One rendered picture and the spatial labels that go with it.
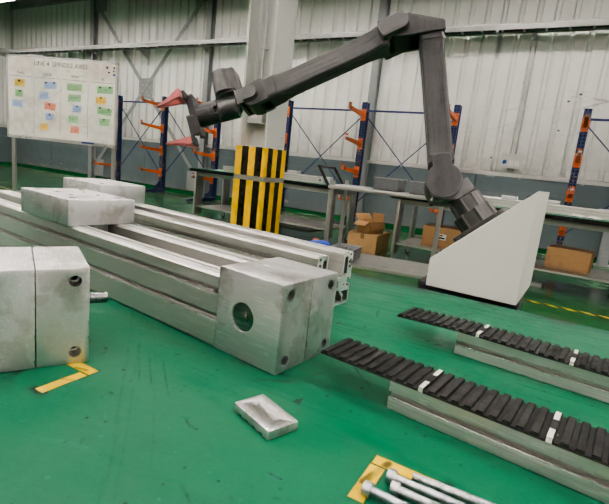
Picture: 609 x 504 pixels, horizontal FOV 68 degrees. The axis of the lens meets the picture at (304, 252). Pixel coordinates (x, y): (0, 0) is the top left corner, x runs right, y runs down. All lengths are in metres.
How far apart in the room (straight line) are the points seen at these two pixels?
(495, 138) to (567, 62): 1.42
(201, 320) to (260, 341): 0.09
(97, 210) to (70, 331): 0.32
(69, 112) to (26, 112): 0.60
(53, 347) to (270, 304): 0.21
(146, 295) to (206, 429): 0.27
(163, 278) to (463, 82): 8.00
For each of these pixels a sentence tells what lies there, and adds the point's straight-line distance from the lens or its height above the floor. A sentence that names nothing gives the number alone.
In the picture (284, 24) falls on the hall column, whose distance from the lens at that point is 4.06.
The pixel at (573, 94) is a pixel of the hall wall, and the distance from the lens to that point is 8.19.
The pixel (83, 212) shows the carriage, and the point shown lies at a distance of 0.76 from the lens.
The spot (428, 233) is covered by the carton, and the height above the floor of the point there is 0.37.
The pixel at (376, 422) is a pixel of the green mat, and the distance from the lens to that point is 0.42.
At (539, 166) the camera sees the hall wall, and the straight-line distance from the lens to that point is 8.07.
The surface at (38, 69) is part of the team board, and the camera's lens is 6.76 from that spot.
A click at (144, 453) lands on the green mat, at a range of 0.37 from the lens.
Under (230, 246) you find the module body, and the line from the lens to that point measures 0.77.
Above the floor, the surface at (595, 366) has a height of 0.81.
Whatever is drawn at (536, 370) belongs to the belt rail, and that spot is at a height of 0.79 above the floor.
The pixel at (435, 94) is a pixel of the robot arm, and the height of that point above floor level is 1.18.
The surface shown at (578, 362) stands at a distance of 0.59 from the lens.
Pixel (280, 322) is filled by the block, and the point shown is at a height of 0.84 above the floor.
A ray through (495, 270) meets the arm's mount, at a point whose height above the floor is 0.84.
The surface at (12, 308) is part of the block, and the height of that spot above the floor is 0.84.
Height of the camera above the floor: 0.99
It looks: 11 degrees down
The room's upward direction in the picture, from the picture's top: 6 degrees clockwise
